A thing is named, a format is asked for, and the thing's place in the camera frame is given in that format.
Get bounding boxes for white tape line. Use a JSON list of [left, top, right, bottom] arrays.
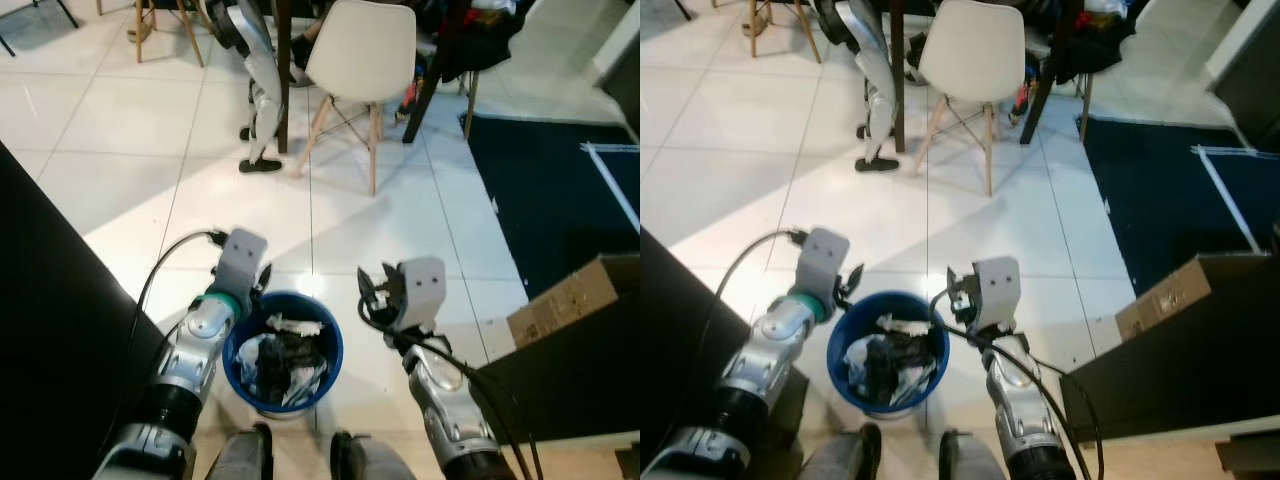
[[583, 143, 641, 236], [1190, 145, 1280, 256]]

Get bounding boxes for chair with light wooden legs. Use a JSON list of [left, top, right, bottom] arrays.
[[460, 68, 483, 141]]

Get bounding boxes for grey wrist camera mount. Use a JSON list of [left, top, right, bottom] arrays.
[[797, 227, 851, 299], [395, 256, 447, 333], [213, 228, 269, 299], [972, 256, 1021, 333]]

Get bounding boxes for brown cardboard box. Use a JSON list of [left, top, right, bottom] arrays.
[[1115, 258, 1216, 343], [506, 260, 618, 349]]

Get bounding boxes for dark wooden table leg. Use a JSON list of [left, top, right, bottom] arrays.
[[888, 0, 907, 154], [1020, 0, 1086, 146], [272, 0, 293, 156], [402, 0, 471, 146]]

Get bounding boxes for grey right robot leg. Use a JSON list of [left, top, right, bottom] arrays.
[[937, 430, 1011, 480], [328, 430, 416, 480]]

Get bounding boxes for white chair with wooden legs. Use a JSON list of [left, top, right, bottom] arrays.
[[293, 0, 421, 198], [912, 0, 1026, 198]]

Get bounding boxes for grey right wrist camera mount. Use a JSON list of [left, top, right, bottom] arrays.
[[972, 256, 1021, 333], [395, 256, 447, 333]]

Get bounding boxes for grey robot leg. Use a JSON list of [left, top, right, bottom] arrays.
[[205, 422, 276, 480], [937, 430, 1011, 480], [328, 430, 416, 480], [800, 422, 883, 480]]

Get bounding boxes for low black cabinet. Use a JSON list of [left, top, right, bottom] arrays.
[[468, 253, 641, 448], [1060, 250, 1280, 446]]

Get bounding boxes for wooden frame chair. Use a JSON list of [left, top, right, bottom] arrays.
[[125, 0, 216, 69], [745, 0, 823, 66]]

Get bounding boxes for navy blue carpet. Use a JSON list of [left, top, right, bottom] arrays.
[[1083, 115, 1280, 301], [463, 113, 641, 301]]

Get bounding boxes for black door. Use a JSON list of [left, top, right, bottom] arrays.
[[1205, 0, 1280, 153], [592, 0, 641, 146]]

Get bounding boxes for white crumpled paper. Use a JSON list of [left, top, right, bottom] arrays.
[[262, 312, 326, 336], [875, 312, 936, 339]]

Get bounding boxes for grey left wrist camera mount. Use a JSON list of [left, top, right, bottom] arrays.
[[213, 228, 269, 299], [797, 227, 851, 299]]

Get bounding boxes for grey left robot leg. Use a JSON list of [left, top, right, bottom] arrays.
[[205, 422, 276, 480], [800, 422, 883, 480]]

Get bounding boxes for silver humanoid robot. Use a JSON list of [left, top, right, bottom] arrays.
[[815, 0, 901, 174], [205, 0, 288, 174]]

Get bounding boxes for black rubbish bag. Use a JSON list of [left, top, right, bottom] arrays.
[[250, 328, 329, 401], [862, 330, 926, 401]]

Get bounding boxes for blue rubbish bin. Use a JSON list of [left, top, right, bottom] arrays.
[[826, 290, 951, 419], [222, 290, 345, 421]]

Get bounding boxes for black clothes pile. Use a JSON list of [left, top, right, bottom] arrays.
[[1035, 0, 1141, 83], [415, 0, 536, 83]]

